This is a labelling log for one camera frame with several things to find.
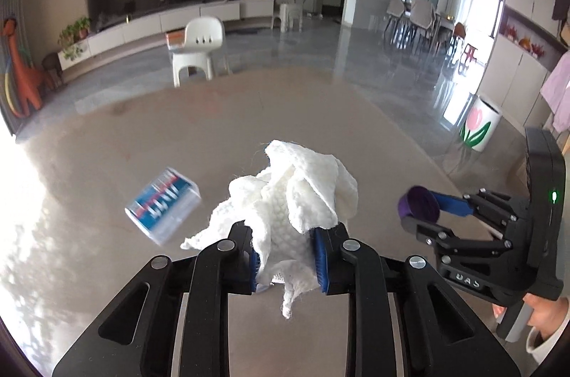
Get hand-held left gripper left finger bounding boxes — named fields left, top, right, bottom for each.
left=51, top=221, right=260, bottom=377

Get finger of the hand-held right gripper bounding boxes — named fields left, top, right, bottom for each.
left=431, top=189, right=530, bottom=228
left=402, top=218, right=528, bottom=255

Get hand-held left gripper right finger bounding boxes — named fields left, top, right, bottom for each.
left=312, top=221, right=523, bottom=377

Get white tissue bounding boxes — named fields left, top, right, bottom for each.
left=180, top=139, right=359, bottom=320

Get person's right forearm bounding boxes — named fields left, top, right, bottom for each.
left=525, top=326, right=570, bottom=365

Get person's right hand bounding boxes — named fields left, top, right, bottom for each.
left=525, top=294, right=570, bottom=353

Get white bin with tulip print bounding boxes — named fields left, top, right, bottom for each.
left=458, top=94, right=504, bottom=153

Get blue and white plastic box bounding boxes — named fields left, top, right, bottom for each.
left=125, top=167, right=201, bottom=246

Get small red chair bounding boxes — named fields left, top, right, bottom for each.
left=458, top=43, right=477, bottom=68

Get pink hanging garment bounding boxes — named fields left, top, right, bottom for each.
left=541, top=52, right=570, bottom=133

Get dining table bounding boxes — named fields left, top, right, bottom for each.
left=434, top=12, right=457, bottom=43

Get grey dining chairs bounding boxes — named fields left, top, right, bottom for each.
left=385, top=0, right=455, bottom=52

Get white plastic chair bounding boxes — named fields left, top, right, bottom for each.
left=171, top=16, right=230, bottom=88

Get white television cabinet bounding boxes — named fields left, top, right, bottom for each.
left=58, top=0, right=274, bottom=70

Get dark round side stool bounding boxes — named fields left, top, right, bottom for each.
left=43, top=53, right=65, bottom=88

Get green potted plant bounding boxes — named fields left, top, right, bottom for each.
left=58, top=17, right=92, bottom=61

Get orange dinosaur toy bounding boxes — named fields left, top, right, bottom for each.
left=0, top=17, right=54, bottom=119

